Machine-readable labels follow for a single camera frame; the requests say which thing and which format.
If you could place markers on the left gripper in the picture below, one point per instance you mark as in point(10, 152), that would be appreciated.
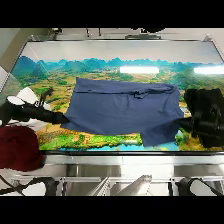
point(56, 118)

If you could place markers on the dark blue garment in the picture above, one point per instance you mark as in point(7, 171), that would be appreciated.
point(120, 110)

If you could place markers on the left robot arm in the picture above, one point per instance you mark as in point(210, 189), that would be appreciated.
point(18, 111)

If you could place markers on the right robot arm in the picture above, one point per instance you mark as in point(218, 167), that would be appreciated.
point(184, 187)

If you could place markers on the dark red garment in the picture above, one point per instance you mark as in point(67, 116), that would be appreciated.
point(16, 150)

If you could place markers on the black garment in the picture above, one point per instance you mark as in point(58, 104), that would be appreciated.
point(200, 96)

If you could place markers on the silver frame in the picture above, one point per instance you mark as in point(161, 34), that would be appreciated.
point(133, 166)

